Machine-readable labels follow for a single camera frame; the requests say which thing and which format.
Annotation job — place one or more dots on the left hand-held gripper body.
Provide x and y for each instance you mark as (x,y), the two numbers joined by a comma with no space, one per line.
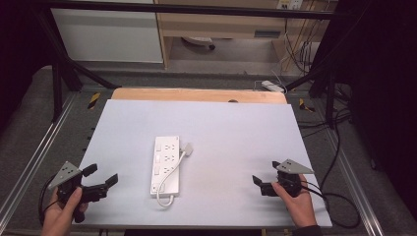
(65,173)

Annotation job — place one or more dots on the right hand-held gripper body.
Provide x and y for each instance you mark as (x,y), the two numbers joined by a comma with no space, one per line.
(293,167)

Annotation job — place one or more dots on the person's right hand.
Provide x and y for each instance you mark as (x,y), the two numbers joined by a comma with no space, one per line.
(300,206)

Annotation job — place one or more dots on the person's left hand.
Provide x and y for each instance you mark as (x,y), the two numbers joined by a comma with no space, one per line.
(57,216)

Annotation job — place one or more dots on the white table mat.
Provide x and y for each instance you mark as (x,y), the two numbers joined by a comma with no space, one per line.
(229,137)

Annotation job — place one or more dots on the person's dark right sleeve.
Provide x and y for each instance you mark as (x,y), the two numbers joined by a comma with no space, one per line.
(308,231)

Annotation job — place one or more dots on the small white floor power strip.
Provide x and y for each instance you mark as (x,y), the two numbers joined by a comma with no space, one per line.
(272,86)

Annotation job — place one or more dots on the wooden table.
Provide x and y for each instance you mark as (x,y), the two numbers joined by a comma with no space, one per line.
(196,95)

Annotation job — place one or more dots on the black curtain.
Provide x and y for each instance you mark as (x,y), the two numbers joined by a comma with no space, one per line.
(19,49)
(387,82)

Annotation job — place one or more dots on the white cabinet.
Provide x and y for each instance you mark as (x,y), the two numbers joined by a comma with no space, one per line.
(108,36)

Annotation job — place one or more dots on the office chair base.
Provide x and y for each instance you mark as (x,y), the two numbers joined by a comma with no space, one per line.
(200,42)

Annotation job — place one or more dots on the wooden desk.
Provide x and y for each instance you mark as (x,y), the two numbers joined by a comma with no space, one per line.
(223,23)

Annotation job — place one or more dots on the aluminium rail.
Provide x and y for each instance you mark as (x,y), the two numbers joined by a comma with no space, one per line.
(354,183)
(36,157)

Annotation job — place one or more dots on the white wall outlet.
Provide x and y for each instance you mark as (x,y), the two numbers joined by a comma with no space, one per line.
(289,4)

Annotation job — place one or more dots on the black metal frame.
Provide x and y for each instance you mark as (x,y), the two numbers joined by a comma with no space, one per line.
(183,10)

